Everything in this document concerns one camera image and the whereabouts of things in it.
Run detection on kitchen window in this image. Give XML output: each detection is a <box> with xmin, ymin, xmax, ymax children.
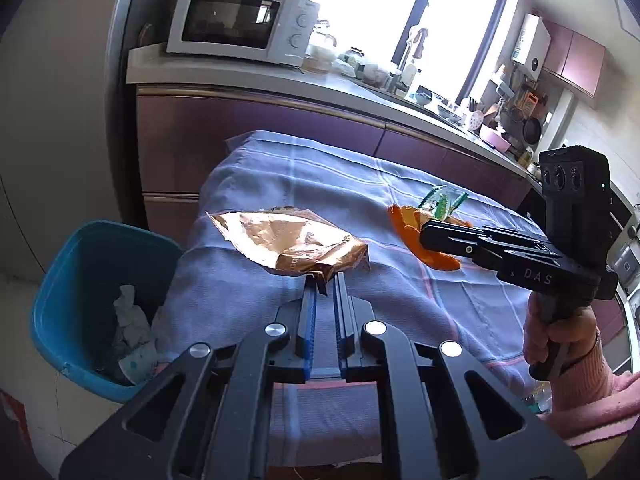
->
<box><xmin>305</xmin><ymin>0</ymin><xmax>513</xmax><ymax>103</ymax></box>

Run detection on blue plastic bin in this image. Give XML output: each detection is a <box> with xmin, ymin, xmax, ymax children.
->
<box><xmin>31</xmin><ymin>219</ymin><xmax>187</xmax><ymax>404</ymax></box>

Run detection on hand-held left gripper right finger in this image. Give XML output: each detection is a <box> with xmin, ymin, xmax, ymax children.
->
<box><xmin>334</xmin><ymin>272</ymin><xmax>587</xmax><ymax>480</ymax></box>

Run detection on glass jug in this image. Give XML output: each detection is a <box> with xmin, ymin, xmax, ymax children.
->
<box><xmin>305</xmin><ymin>20</ymin><xmax>338</xmax><ymax>73</ymax></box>

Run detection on black built-in oven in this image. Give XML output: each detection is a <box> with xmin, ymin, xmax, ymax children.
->
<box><xmin>607</xmin><ymin>195</ymin><xmax>640</xmax><ymax>311</ymax></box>

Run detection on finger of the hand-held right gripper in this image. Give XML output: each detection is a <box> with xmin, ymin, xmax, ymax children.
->
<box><xmin>419</xmin><ymin>224</ymin><xmax>506</xmax><ymax>265</ymax></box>
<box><xmin>480</xmin><ymin>226</ymin><xmax>551</xmax><ymax>251</ymax></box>

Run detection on pink basin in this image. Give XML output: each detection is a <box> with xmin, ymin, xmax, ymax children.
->
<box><xmin>478</xmin><ymin>125</ymin><xmax>512</xmax><ymax>154</ymax></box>

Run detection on white microwave oven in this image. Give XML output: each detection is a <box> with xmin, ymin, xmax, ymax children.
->
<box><xmin>166</xmin><ymin>0</ymin><xmax>321</xmax><ymax>68</ymax></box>

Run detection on grey checked cloth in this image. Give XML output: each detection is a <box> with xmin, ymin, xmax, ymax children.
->
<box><xmin>152</xmin><ymin>130</ymin><xmax>556</xmax><ymax>471</ymax></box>

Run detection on green white snack wrapper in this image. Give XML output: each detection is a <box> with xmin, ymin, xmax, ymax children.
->
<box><xmin>418</xmin><ymin>186</ymin><xmax>471</xmax><ymax>222</ymax></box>

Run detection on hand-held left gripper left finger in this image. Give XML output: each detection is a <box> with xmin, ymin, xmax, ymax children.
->
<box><xmin>59</xmin><ymin>277</ymin><xmax>318</xmax><ymax>480</ymax></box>

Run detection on person's right forearm pink sleeve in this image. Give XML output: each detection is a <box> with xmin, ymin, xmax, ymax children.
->
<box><xmin>547</xmin><ymin>327</ymin><xmax>640</xmax><ymax>448</ymax></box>

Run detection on white water heater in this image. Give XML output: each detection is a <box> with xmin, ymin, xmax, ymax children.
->
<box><xmin>511</xmin><ymin>14</ymin><xmax>551</xmax><ymax>81</ymax></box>

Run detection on kitchen sink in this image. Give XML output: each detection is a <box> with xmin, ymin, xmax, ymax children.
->
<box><xmin>360</xmin><ymin>77</ymin><xmax>471</xmax><ymax>126</ymax></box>

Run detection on purple kitchen base cabinet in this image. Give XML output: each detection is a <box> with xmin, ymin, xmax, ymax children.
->
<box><xmin>136</xmin><ymin>85</ymin><xmax>533</xmax><ymax>231</ymax></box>

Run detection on person's right hand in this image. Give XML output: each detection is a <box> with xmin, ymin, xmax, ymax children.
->
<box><xmin>522</xmin><ymin>302</ymin><xmax>601</xmax><ymax>383</ymax></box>

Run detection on metal kitchen faucet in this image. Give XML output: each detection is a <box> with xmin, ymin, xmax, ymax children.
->
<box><xmin>395</xmin><ymin>27</ymin><xmax>430</xmax><ymax>93</ymax></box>

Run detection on gold foil wrapper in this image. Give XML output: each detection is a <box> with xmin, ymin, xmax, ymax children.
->
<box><xmin>206</xmin><ymin>206</ymin><xmax>372</xmax><ymax>293</ymax></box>

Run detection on white dotted paper cup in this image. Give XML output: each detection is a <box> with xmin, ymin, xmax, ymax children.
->
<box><xmin>112</xmin><ymin>284</ymin><xmax>153</xmax><ymax>356</ymax></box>
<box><xmin>117</xmin><ymin>344</ymin><xmax>162</xmax><ymax>387</ymax></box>

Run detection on grey refrigerator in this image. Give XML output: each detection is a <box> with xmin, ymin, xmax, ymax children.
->
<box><xmin>0</xmin><ymin>0</ymin><xmax>151</xmax><ymax>281</ymax></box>

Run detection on orange peel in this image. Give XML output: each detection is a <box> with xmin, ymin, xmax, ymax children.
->
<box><xmin>388</xmin><ymin>203</ymin><xmax>474</xmax><ymax>272</ymax></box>

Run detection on pink wall cabinet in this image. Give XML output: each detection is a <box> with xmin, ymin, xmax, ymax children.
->
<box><xmin>542</xmin><ymin>20</ymin><xmax>607</xmax><ymax>98</ymax></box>

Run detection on black frying pan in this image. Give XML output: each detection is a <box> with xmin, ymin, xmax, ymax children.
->
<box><xmin>521</xmin><ymin>118</ymin><xmax>544</xmax><ymax>146</ymax></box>

